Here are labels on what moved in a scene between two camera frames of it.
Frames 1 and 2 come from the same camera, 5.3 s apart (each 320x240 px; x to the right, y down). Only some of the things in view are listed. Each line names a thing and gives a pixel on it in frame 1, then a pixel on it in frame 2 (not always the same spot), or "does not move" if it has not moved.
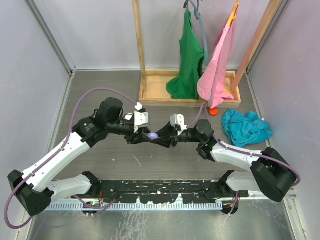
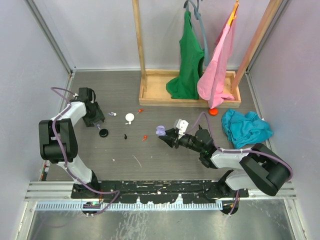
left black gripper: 142,138 to 98,116
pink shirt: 211,78 does not move
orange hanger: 233,16 does not move
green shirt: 185,86 does not move
